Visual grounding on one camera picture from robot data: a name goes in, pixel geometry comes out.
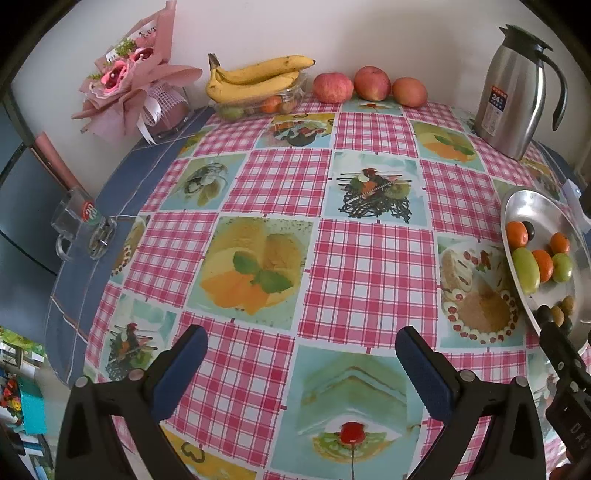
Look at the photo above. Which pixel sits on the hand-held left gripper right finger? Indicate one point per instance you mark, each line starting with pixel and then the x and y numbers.
pixel 425 374

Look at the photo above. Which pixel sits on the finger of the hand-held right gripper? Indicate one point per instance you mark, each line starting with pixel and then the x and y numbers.
pixel 561 353

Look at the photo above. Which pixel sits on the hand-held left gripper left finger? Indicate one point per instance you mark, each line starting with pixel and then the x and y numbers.
pixel 178 374

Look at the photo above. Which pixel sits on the dark plum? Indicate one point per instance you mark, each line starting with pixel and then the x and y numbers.
pixel 543 314
pixel 567 326
pixel 532 229

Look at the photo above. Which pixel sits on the small brown kiwi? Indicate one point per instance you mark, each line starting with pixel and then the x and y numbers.
pixel 568 303
pixel 557 315

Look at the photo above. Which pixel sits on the small green mango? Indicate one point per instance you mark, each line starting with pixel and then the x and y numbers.
pixel 562 267

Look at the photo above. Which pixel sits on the large green mango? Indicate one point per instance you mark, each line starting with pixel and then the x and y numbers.
pixel 526 271

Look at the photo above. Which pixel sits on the round stainless steel plate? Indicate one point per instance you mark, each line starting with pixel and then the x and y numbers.
pixel 540 207

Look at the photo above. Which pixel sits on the colourful printed boxes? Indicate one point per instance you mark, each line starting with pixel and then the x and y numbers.
pixel 27 406

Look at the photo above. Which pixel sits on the white power strip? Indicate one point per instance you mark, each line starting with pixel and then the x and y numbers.
pixel 572 189

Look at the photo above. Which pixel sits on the clear glass mug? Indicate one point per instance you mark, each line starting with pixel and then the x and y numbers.
pixel 74 217

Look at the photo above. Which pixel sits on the pink checked printed tablecloth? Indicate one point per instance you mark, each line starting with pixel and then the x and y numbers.
pixel 277 184

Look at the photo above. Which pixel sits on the grey cabinet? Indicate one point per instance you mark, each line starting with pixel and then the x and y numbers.
pixel 23 207

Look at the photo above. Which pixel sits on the pink paper roll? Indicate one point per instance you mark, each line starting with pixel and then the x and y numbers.
pixel 55 161

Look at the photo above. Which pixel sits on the stainless steel thermos jug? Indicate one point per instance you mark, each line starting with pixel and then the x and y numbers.
pixel 512 101

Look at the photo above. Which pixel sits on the red apple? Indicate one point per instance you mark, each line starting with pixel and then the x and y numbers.
pixel 409 92
pixel 372 83
pixel 332 87

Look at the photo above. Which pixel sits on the clear plastic fruit container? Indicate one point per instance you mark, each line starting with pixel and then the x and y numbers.
pixel 277 106

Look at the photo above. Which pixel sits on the pink flower bouquet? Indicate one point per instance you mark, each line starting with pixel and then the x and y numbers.
pixel 124 92

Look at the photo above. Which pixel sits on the yellow banana bunch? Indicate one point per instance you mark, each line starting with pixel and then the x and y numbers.
pixel 258 83

